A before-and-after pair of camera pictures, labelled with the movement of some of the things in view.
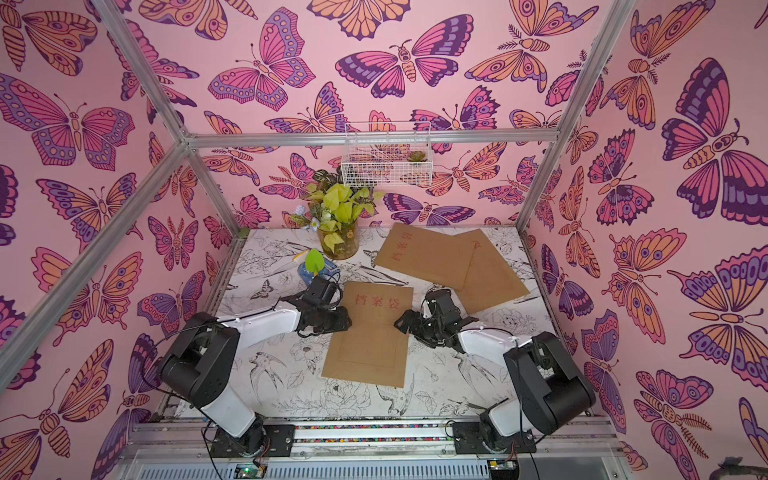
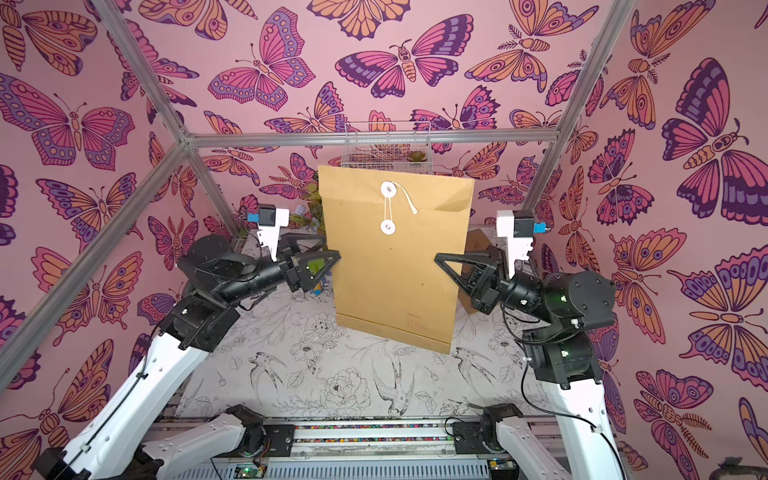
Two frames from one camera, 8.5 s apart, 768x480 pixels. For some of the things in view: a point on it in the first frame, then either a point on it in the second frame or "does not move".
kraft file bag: [372, 349] to [388, 223]
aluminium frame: [199, 141] does not move
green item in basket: [417, 156] does not move
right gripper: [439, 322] to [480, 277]
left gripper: [343, 323] to [294, 269]
